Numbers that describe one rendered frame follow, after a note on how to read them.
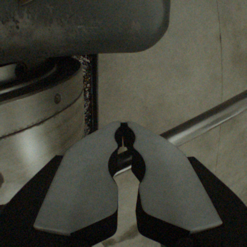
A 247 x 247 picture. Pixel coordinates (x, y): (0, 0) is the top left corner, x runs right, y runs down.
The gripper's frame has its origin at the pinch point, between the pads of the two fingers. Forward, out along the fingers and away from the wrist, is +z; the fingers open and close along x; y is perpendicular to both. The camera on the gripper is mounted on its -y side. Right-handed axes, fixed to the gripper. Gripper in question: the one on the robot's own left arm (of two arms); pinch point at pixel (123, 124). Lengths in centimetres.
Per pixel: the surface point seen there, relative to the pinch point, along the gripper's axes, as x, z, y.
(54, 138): -7.5, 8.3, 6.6
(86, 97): -13, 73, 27
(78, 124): -5.5, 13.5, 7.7
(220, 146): 140, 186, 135
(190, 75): 68, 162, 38
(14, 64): -12.3, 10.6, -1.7
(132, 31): 0.8, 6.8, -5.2
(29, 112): -9.0, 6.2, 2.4
